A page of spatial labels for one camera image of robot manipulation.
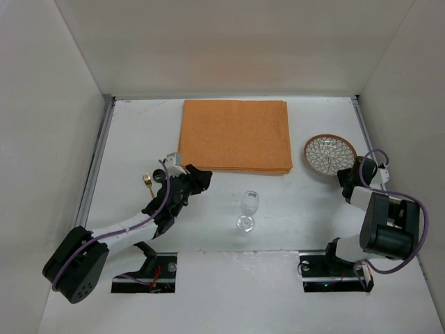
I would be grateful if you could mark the black slotted spoon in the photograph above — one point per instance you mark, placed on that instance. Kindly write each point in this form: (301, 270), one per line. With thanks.
(159, 175)

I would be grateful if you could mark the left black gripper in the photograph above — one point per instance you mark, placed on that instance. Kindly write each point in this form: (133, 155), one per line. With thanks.
(192, 179)

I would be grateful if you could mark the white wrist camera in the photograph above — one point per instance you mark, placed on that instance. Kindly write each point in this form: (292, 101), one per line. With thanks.
(174, 161)
(382, 175)

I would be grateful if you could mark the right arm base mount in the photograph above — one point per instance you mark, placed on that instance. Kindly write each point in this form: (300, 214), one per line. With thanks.
(322, 276)

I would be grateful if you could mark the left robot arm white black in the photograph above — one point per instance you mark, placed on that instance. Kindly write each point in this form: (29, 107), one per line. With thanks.
(78, 263)

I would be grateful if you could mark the gold fork black handle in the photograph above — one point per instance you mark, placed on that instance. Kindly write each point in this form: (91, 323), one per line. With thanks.
(148, 183)

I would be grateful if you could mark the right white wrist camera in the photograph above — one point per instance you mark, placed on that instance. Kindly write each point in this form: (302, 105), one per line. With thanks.
(382, 175)

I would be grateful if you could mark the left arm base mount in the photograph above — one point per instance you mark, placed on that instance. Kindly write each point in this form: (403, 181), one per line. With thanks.
(157, 274)

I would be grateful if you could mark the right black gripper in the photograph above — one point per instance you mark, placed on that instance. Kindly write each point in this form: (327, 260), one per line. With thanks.
(348, 181)

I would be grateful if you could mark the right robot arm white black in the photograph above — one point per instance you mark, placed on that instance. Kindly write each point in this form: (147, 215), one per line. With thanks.
(391, 225)

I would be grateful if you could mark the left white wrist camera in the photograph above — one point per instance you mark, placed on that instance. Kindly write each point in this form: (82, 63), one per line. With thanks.
(174, 161)

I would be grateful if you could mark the patterned ceramic plate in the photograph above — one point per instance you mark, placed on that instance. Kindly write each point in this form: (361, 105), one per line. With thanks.
(327, 154)

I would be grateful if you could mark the clear wine glass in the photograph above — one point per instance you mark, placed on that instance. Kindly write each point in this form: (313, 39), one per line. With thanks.
(249, 206)

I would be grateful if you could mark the orange cloth placemat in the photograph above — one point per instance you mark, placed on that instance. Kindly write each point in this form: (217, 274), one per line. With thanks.
(236, 135)

